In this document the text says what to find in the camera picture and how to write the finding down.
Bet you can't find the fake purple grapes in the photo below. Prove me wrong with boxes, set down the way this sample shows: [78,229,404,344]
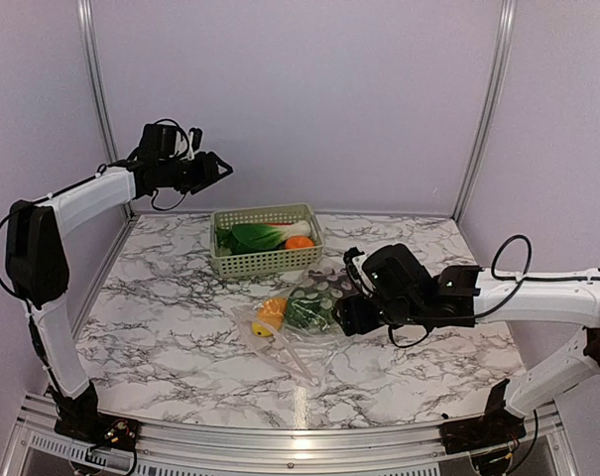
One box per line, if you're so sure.
[308,267,354,298]

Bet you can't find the fake green grapes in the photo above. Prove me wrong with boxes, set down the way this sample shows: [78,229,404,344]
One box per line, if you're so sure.
[291,282,345,309]

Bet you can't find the fake yellow lemon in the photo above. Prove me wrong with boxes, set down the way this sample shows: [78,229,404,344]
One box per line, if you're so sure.
[251,297,288,337]

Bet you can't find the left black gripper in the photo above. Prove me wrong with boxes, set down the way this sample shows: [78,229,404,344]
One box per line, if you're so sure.
[159,150,233,193]

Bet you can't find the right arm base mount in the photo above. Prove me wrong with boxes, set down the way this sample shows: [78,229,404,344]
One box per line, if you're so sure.
[439,379,527,454]

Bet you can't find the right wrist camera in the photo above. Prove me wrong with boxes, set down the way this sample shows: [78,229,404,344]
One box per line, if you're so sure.
[343,247,371,296]

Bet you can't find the fake orange tangerine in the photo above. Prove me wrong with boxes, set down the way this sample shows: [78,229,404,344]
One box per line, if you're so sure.
[285,236,314,250]

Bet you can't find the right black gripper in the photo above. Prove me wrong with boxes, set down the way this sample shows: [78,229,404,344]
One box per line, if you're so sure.
[331,291,425,336]

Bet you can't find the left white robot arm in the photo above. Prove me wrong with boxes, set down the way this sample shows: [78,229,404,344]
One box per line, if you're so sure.
[5,119,233,401]

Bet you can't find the left aluminium frame post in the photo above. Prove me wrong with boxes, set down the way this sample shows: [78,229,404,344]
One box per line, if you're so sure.
[75,0,135,219]

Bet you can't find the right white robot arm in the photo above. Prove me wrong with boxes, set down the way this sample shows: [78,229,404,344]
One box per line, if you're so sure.
[332,244,600,444]

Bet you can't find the aluminium frame post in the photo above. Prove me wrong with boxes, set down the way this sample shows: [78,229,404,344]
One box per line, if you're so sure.
[451,0,517,224]
[75,0,135,219]

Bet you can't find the right aluminium frame post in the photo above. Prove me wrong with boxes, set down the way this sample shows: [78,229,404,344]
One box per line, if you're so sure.
[451,0,517,224]

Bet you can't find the fake green leafy vegetable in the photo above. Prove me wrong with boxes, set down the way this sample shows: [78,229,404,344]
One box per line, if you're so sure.
[225,220,311,254]

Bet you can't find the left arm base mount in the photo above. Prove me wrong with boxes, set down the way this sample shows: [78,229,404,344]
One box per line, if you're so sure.
[48,383,140,452]

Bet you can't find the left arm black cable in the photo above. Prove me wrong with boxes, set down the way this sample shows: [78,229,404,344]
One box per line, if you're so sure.
[0,117,201,398]

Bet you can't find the front aluminium frame rail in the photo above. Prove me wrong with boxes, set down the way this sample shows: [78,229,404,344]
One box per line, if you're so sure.
[11,396,578,476]

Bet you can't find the clear dotted zip bag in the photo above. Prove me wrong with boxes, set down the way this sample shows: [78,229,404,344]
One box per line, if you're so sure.
[230,258,346,387]

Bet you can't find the fake green bell pepper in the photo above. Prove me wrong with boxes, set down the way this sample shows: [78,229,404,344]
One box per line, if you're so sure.
[285,297,334,332]

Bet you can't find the green perforated plastic basket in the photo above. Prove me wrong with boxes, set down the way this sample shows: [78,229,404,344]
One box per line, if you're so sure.
[210,203,324,278]

